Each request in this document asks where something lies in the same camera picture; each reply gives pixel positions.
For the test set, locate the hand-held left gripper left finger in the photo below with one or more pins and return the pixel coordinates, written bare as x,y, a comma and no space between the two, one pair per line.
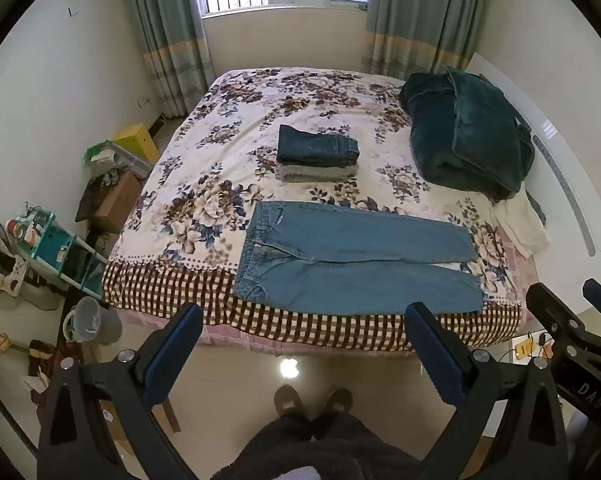
175,342

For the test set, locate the dark blue folded jeans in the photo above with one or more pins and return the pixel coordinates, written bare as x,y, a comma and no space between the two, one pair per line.
315,145

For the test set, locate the dark red cloth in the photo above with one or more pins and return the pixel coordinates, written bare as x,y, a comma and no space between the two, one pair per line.
50,355

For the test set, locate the bed with floral sheet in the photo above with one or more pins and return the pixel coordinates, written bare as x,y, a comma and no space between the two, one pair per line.
215,170

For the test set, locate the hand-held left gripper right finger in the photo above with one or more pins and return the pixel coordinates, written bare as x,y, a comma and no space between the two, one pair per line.
430,355

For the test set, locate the cream white cloth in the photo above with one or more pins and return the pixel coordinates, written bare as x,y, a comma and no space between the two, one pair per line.
522,225

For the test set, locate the clear plastic storage bin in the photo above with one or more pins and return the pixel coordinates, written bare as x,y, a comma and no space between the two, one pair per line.
115,160

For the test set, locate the dark low table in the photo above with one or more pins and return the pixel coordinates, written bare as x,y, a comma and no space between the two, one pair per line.
86,205

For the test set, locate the person's dark fleece clothing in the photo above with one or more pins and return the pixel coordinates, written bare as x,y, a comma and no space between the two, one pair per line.
320,445

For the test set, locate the red tape roll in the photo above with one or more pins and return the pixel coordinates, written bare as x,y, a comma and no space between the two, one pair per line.
16,227

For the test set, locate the light blue denim pants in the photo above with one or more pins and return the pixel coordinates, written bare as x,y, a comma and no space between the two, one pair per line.
355,260

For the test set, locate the grey folded pants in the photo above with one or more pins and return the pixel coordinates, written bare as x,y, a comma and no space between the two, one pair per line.
315,173

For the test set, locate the white headboard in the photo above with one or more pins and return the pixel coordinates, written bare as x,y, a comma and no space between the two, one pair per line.
565,160

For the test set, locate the teal storage rack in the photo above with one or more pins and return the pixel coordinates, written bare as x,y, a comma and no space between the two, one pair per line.
55,250

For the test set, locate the grey trash bin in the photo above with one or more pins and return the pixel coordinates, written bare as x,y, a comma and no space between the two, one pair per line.
93,320

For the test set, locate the yellow box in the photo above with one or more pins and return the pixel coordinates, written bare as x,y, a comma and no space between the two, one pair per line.
135,140

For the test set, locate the yellow power strip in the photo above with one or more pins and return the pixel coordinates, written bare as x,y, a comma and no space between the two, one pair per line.
522,349

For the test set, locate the white standing fan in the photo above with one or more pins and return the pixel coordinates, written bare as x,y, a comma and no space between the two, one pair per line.
0,265

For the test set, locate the green striped curtain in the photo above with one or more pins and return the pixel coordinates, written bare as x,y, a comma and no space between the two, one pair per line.
168,35
420,15

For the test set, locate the dark green plush blanket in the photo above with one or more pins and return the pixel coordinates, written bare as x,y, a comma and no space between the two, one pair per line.
470,135

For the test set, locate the brown cardboard box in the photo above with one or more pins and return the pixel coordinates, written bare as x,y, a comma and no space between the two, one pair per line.
118,202

